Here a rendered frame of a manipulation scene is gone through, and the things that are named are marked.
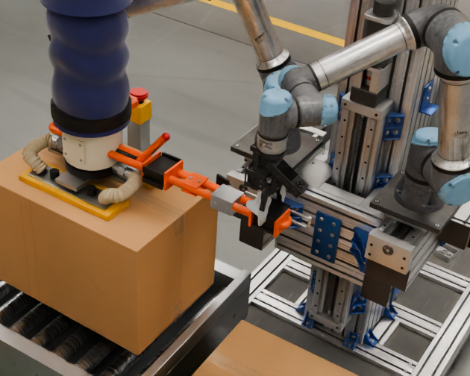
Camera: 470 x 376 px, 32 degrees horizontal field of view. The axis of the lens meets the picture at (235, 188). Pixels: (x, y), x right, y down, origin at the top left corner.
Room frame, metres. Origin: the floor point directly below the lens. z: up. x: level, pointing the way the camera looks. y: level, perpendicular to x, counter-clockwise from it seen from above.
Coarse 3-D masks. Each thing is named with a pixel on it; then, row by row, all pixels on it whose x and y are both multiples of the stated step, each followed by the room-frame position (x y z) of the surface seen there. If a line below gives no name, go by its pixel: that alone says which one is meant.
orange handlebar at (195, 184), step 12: (132, 96) 2.30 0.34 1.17; (132, 108) 2.25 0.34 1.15; (60, 132) 2.06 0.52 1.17; (120, 144) 2.02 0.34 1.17; (108, 156) 1.97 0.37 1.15; (120, 156) 1.96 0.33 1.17; (180, 180) 1.86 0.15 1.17; (192, 180) 1.86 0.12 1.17; (204, 180) 1.86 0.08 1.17; (192, 192) 1.83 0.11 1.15; (204, 192) 1.81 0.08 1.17; (240, 204) 1.77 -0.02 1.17; (288, 216) 1.73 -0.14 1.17
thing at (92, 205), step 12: (48, 168) 2.03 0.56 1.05; (24, 180) 1.98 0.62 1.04; (36, 180) 1.98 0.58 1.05; (48, 180) 1.97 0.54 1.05; (48, 192) 1.94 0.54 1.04; (60, 192) 1.92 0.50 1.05; (72, 192) 1.92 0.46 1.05; (84, 192) 1.92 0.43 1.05; (96, 192) 1.93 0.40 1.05; (72, 204) 1.89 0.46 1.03; (84, 204) 1.88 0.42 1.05; (96, 204) 1.87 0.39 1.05; (108, 204) 1.88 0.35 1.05; (120, 204) 1.89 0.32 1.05; (108, 216) 1.83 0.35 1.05
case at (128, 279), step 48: (0, 192) 1.97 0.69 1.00; (144, 192) 1.98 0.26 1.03; (0, 240) 1.98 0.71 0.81; (48, 240) 1.87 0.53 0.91; (96, 240) 1.78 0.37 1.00; (144, 240) 1.76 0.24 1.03; (192, 240) 1.93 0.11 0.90; (48, 288) 1.88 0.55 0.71; (96, 288) 1.78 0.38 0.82; (144, 288) 1.73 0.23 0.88; (192, 288) 1.94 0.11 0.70; (144, 336) 1.73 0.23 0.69
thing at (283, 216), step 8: (272, 208) 1.74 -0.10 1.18; (280, 208) 1.74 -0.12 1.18; (288, 208) 1.75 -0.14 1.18; (256, 216) 1.72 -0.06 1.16; (272, 216) 1.71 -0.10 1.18; (280, 216) 1.71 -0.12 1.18; (248, 224) 1.72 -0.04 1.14; (256, 224) 1.72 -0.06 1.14; (264, 224) 1.71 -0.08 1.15; (272, 224) 1.70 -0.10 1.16; (280, 224) 1.70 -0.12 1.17; (272, 232) 1.69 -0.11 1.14; (280, 232) 1.70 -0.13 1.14
